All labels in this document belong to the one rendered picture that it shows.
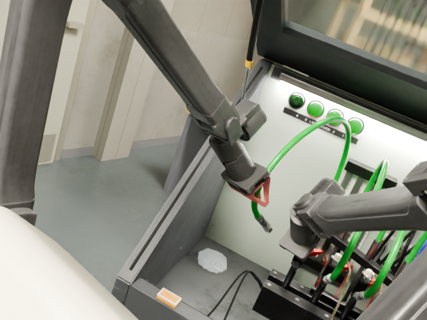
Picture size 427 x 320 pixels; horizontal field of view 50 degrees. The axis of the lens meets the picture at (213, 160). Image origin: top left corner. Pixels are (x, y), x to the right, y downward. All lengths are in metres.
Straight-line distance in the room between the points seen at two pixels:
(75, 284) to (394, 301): 0.29
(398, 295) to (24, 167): 0.45
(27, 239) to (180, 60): 0.39
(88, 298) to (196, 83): 0.46
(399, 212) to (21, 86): 0.49
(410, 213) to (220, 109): 0.36
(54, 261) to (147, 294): 0.69
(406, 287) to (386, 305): 0.03
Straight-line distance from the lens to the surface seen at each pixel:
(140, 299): 1.10
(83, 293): 0.39
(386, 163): 1.11
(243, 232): 1.54
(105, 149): 3.74
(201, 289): 1.36
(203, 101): 0.78
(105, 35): 3.43
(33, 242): 0.43
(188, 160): 3.58
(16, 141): 0.59
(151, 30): 0.66
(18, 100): 0.58
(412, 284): 0.48
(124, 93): 3.59
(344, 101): 1.33
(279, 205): 1.47
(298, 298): 1.24
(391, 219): 0.68
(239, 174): 0.94
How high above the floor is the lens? 1.64
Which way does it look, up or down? 21 degrees down
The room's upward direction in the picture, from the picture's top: 21 degrees clockwise
